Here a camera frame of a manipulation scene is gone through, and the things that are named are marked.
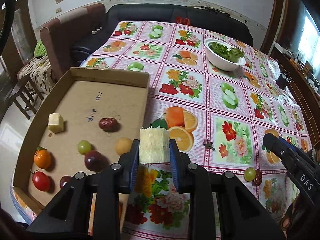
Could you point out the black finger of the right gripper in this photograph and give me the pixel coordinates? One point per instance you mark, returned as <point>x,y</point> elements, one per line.
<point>282,146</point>
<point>296,161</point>

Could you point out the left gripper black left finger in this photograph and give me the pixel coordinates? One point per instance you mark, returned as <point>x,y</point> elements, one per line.
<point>118,178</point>

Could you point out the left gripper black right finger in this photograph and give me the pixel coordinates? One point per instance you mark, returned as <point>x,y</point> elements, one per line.
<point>193,179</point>

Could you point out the dark purple plum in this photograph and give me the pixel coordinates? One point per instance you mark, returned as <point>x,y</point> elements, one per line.
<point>94,161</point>

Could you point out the brown longan fruit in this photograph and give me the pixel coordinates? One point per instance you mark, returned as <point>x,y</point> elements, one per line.
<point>123,145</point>

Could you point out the green grape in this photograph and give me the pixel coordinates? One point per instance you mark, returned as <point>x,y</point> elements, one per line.
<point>84,147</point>
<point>249,174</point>

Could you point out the small dark plum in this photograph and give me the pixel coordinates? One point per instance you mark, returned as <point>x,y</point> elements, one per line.
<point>64,180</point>

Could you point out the dark red jujube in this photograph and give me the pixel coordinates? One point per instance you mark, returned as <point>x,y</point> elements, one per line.
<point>258,178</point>
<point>109,124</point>

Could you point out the red tomato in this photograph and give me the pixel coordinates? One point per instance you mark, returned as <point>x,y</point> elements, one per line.
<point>41,181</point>

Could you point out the orange tangerine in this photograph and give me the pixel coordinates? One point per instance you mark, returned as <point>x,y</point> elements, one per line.
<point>42,158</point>

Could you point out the person's right hand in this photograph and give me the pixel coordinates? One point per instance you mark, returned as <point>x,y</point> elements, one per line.
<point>294,221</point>

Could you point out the small dark stem scrap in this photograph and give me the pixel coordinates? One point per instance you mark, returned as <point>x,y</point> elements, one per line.
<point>208,145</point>

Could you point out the shallow cardboard box tray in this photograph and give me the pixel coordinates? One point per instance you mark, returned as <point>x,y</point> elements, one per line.
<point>82,97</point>

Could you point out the black cup on table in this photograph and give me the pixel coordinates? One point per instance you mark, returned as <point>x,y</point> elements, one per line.
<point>283,80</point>

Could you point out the white bowl of greens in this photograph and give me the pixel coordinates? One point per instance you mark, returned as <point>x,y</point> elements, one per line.
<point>223,56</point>

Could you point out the wooden stool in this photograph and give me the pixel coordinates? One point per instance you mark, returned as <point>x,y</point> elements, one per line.
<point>25,95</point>

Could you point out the patterned seat cover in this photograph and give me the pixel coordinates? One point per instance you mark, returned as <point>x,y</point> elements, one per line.
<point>41,73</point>

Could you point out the green cushion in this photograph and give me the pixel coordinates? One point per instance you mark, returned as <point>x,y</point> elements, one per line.
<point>40,50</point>

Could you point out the brown armchair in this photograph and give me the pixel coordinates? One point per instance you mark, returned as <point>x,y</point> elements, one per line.
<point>60,33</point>

